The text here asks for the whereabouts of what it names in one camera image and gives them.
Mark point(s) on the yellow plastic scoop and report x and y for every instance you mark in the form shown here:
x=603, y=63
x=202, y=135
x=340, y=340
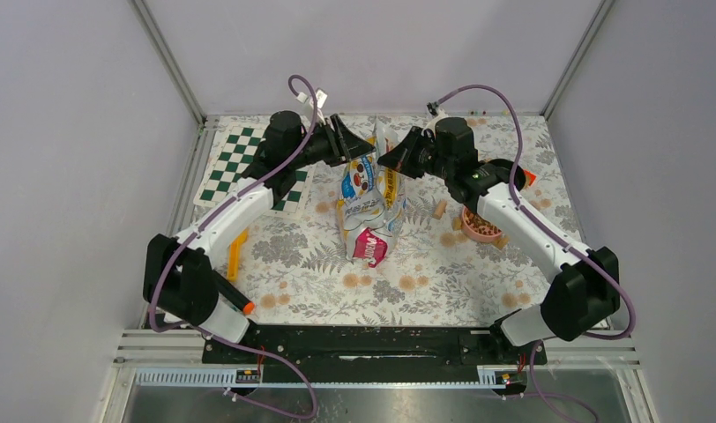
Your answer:
x=234, y=256

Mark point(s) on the floral tablecloth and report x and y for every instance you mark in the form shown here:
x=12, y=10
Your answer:
x=296, y=271

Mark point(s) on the orange red small object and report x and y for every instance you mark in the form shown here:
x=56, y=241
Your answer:
x=530, y=178

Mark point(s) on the green white chessboard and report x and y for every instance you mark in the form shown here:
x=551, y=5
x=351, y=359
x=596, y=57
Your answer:
x=233, y=150

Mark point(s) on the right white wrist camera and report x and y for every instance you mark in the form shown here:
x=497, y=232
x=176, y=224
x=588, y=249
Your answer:
x=436, y=113

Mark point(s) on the black marker orange cap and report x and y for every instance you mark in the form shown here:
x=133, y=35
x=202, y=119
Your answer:
x=234, y=296

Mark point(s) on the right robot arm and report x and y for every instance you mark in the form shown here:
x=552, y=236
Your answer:
x=583, y=281

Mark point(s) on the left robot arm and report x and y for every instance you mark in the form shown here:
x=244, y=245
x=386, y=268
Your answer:
x=181, y=285

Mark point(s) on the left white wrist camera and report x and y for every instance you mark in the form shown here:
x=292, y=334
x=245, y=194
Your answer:
x=312, y=106

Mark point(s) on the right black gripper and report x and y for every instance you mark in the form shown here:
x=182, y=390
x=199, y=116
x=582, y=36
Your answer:
x=401, y=158

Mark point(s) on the wooden cork cylinder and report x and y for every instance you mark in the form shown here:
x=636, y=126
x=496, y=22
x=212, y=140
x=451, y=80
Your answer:
x=440, y=209

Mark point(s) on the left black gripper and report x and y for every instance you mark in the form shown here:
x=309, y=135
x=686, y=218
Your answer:
x=352, y=145

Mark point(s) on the wooden block near bowl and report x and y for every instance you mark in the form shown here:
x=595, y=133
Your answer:
x=501, y=242

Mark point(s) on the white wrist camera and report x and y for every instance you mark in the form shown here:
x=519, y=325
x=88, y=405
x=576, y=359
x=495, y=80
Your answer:
x=436, y=113
x=312, y=106

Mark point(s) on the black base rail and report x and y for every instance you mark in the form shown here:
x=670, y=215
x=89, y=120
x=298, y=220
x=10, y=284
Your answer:
x=391, y=354

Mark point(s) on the black empty bowl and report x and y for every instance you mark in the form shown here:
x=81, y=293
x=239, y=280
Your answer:
x=506, y=172

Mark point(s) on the pink bowl with kibble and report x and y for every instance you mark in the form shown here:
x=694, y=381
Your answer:
x=478, y=229

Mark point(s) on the cat food bag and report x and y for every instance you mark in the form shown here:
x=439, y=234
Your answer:
x=372, y=202

